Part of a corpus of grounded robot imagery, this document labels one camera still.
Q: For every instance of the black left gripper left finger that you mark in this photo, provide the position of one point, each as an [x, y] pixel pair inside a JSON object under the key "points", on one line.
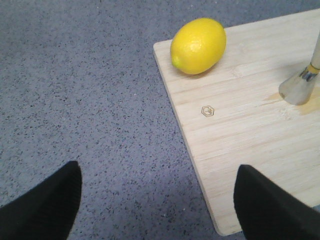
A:
{"points": [[47, 211]]}

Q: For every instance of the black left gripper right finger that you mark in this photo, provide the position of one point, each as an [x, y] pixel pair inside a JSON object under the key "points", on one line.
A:
{"points": [[267, 212]]}

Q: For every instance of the steel double jigger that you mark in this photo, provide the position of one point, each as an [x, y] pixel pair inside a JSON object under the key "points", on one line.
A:
{"points": [[298, 89]]}

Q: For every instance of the light wooden cutting board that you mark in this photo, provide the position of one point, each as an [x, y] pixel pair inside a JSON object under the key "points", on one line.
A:
{"points": [[233, 114]]}

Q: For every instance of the yellow lemon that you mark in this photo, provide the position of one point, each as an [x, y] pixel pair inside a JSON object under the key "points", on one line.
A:
{"points": [[198, 45]]}

